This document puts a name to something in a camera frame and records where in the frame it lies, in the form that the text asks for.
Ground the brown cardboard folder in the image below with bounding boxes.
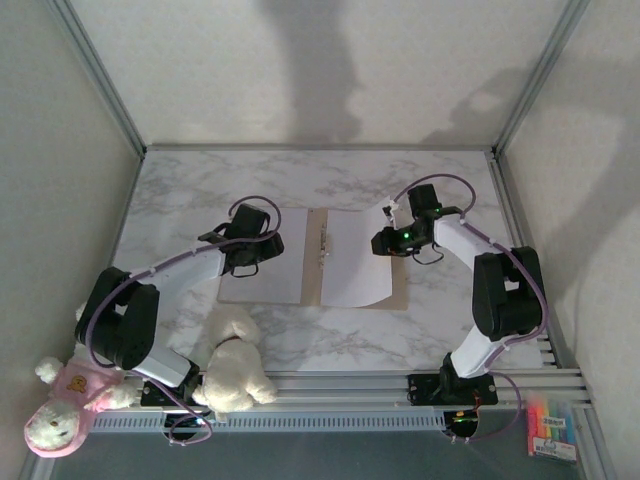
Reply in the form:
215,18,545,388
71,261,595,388
217,207,410,312

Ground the metal folder fastener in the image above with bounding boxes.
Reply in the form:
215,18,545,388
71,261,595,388
315,222,332,266

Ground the white plush dog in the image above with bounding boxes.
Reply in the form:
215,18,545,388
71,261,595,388
192,304,279,415

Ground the highlighter pen pack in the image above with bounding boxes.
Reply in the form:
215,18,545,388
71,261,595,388
525,393,581,459

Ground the white plush toy pink outfit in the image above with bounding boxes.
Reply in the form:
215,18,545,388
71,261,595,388
23,302,139,459

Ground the aluminium back rail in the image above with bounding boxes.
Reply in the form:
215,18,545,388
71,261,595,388
142,143,499,154

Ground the aluminium front rail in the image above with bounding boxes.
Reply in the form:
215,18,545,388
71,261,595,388
119,368,591,409

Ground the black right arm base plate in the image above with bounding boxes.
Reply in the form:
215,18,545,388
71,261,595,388
407,372,500,405

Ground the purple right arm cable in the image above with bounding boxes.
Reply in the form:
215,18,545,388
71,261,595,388
397,173,552,445

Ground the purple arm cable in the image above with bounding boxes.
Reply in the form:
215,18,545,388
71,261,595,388
84,194,282,447
397,173,552,445

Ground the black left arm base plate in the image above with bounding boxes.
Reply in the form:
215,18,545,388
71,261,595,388
140,374,211,407

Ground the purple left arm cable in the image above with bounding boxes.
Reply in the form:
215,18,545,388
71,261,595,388
84,194,282,447

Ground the grey slotted cable duct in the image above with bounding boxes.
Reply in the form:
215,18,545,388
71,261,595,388
89,405,447,434

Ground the aluminium side rail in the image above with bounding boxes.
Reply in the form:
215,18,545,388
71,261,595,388
487,149,584,374

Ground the aluminium frame post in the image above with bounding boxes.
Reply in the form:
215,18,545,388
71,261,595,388
46,0,148,157
491,0,595,159

